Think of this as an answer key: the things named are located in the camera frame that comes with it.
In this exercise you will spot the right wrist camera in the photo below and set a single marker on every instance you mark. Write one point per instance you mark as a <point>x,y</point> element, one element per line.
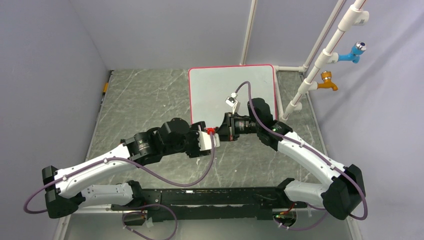
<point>233,102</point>

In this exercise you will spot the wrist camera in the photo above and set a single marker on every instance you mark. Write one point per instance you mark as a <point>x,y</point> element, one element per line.
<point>210,130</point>
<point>233,102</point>

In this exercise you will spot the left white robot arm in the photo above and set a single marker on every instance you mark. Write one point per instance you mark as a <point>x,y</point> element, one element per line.
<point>73,188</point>

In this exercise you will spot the white pipe with taps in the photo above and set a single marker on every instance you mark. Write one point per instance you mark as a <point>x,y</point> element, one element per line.
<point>355,15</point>

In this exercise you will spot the white floor pipe frame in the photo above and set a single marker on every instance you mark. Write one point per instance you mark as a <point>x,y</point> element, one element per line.
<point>299,69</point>

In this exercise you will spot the blue tap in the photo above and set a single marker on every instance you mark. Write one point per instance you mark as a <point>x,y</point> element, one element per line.
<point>354,56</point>

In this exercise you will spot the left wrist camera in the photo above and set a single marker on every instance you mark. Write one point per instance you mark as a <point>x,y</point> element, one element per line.
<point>210,130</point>

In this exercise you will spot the orange tap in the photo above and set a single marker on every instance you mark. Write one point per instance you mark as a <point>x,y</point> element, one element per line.
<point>326,77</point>

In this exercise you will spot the red-framed whiteboard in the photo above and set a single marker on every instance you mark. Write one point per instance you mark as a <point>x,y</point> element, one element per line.
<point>209,88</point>

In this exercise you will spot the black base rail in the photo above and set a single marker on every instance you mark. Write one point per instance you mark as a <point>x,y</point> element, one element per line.
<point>260,203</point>

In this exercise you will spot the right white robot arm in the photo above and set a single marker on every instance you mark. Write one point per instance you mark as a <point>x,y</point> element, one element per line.
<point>340,188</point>

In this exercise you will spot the white corner pipe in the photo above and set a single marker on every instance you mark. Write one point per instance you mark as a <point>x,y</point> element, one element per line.
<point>248,32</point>

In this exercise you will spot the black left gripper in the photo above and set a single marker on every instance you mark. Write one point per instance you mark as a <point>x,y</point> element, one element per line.
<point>194,131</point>

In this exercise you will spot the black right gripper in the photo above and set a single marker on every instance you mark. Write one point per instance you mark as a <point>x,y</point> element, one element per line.
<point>227,131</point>

